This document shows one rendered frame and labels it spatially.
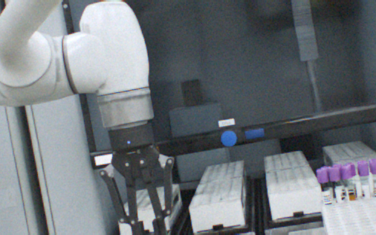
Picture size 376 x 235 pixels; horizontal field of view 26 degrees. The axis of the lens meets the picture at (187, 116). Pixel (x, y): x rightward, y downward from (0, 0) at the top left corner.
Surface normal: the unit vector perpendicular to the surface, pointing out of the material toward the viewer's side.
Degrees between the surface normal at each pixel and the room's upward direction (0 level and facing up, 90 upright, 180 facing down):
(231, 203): 90
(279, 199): 90
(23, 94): 151
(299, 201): 90
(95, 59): 92
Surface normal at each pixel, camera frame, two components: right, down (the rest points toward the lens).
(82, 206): -0.08, 0.07
